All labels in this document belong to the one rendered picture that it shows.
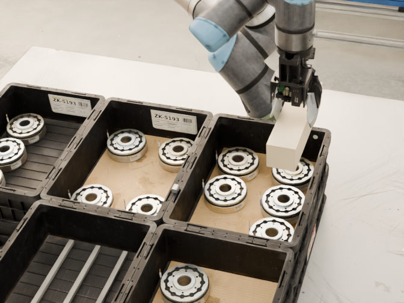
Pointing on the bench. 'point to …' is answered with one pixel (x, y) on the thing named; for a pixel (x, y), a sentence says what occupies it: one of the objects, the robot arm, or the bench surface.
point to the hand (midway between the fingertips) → (295, 118)
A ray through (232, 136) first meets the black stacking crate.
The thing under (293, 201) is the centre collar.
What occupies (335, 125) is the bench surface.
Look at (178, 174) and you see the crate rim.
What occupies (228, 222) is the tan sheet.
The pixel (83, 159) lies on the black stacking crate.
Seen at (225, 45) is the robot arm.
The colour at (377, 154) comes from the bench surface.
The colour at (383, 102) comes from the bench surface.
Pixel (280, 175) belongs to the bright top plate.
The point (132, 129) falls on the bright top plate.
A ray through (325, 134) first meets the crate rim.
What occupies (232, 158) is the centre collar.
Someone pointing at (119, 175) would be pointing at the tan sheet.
